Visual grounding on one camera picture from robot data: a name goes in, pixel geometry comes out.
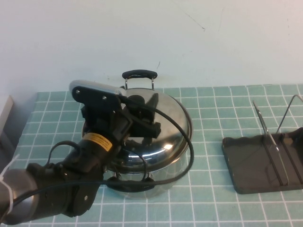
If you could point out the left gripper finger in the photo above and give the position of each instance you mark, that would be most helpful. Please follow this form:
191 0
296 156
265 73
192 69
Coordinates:
144 130
154 101

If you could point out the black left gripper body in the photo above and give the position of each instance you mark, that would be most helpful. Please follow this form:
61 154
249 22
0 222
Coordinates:
101 120

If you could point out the stainless steel lid black knob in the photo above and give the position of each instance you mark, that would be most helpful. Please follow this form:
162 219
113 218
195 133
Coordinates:
170 123

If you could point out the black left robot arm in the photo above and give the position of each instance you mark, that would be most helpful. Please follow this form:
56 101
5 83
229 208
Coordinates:
59 189

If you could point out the black lid rack tray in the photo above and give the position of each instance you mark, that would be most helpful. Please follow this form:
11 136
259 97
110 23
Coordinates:
248 160

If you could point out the beige side cabinet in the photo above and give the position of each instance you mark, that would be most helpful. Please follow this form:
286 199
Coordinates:
6 111

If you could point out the teal checked tablecloth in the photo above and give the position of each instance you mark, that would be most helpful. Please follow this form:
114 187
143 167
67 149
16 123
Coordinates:
213 208

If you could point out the silver wrist camera black mount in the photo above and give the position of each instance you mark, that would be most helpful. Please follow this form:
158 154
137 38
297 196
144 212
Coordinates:
94 86

